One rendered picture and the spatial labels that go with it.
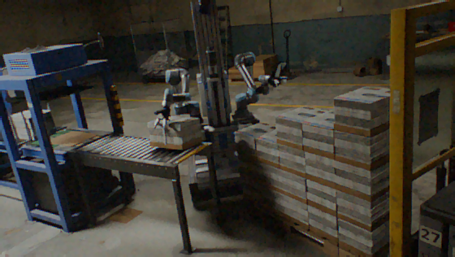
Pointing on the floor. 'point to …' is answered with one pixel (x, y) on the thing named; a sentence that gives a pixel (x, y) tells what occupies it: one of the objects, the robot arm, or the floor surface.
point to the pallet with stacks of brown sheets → (261, 67)
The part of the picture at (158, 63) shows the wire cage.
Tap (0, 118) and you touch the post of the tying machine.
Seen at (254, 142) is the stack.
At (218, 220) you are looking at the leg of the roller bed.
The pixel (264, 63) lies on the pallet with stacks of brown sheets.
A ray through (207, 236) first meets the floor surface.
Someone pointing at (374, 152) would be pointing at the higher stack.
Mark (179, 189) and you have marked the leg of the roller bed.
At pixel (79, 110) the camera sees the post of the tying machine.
